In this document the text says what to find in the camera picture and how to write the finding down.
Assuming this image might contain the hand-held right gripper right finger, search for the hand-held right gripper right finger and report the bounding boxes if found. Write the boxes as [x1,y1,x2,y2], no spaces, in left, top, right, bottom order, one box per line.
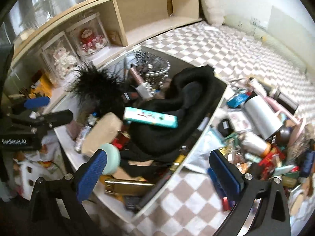
[208,149,292,236]

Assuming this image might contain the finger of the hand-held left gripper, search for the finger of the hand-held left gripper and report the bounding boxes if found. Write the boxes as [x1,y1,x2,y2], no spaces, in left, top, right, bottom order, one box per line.
[24,96,51,110]
[37,110,74,129]

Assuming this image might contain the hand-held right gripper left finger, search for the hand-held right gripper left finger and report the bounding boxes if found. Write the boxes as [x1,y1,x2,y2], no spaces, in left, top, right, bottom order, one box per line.
[29,149,109,236]

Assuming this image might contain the white storage container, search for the white storage container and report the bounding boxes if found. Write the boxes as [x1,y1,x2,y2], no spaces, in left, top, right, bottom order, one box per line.
[50,45,230,221]

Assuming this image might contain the yellow box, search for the yellow box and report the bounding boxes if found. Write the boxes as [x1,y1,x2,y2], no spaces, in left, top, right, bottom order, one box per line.
[31,75,54,99]

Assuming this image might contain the mint green round case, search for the mint green round case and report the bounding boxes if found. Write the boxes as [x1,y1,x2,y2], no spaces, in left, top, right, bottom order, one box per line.
[100,143,121,176]

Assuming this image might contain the white plastic pouch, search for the white plastic pouch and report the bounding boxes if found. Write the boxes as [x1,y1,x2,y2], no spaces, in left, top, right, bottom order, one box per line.
[184,127,235,175]

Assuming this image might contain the clear small bottle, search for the clear small bottle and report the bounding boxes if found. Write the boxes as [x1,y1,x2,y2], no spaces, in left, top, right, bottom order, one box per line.
[74,112,99,153]

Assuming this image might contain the gold box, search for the gold box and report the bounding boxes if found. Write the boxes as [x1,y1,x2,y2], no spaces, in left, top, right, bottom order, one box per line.
[104,178,156,197]

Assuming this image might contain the cream bottle with orange cap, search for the cream bottle with orange cap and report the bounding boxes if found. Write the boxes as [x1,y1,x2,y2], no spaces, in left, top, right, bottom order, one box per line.
[239,131,271,157]

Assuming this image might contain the white plastic stool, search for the white plastic stool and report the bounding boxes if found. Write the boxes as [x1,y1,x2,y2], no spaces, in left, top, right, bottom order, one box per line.
[18,160,48,200]

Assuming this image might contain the red snack packet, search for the red snack packet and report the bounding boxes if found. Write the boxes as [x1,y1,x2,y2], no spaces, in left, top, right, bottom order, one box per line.
[257,149,286,175]

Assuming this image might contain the small black box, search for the small black box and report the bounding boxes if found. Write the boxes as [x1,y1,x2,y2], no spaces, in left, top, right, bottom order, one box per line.
[218,119,232,136]

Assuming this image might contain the white dress doll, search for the white dress doll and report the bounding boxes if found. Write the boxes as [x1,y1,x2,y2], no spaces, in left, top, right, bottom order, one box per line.
[53,48,78,77]

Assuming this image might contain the black feather accessory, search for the black feather accessory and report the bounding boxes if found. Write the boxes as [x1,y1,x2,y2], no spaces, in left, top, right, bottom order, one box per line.
[66,62,126,115]

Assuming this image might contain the clear display case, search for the clear display case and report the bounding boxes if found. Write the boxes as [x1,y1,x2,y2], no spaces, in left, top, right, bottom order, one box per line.
[40,30,82,87]
[65,13,112,60]

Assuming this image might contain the silver cylinder can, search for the silver cylinder can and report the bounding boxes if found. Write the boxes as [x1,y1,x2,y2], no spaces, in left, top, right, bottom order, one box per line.
[242,96,284,141]

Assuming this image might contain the blue small box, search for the blue small box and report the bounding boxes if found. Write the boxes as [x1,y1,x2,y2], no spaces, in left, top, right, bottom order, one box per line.
[226,93,249,109]

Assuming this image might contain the black cloth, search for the black cloth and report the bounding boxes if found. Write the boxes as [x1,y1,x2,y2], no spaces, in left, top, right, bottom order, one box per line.
[120,65,228,163]

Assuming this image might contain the doll in red dress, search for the doll in red dress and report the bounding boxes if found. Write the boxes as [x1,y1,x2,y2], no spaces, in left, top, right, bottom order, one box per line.
[79,28,110,55]

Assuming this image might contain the brown fur item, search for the brown fur item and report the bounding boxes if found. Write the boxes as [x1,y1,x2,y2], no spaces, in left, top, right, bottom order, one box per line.
[286,125,315,163]

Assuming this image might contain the teal rectangular box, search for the teal rectangular box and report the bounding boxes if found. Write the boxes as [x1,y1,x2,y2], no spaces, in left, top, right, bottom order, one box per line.
[123,107,178,129]

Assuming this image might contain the dark blue pouch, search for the dark blue pouch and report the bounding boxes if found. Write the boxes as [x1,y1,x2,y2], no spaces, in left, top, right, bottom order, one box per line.
[299,149,315,178]

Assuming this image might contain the pink tray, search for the pink tray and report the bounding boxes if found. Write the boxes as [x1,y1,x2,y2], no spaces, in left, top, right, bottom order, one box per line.
[264,97,307,148]

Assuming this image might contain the pink bar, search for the pink bar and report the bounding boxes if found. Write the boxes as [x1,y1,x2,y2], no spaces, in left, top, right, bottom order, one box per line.
[129,67,145,86]

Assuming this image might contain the small white box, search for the small white box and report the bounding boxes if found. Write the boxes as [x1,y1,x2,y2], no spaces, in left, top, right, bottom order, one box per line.
[136,83,153,99]

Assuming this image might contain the wooden shelf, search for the wooden shelf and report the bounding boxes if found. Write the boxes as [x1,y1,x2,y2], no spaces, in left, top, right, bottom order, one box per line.
[10,0,203,67]

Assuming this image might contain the white fluffy pillow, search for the white fluffy pillow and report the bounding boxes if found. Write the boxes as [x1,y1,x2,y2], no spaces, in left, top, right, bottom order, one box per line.
[200,0,226,27]

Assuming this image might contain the silver beaded wire basket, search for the silver beaded wire basket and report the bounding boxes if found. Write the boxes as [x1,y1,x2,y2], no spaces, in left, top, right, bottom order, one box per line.
[131,50,172,89]

